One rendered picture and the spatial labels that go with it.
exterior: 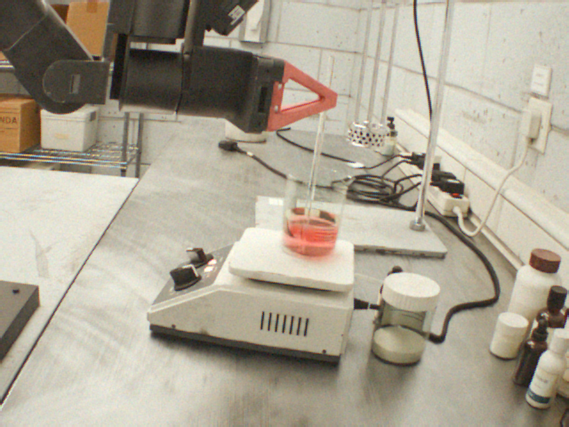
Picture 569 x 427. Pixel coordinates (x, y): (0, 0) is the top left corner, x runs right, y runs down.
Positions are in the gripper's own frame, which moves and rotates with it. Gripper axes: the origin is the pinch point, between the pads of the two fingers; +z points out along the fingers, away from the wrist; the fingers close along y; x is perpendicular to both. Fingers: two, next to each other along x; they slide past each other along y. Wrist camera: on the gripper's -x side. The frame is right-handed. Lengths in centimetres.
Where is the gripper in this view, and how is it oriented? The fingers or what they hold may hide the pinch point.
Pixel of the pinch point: (327, 99)
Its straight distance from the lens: 57.7
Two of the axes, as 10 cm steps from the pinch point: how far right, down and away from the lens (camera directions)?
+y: -3.6, -3.3, 8.8
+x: -1.6, 9.4, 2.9
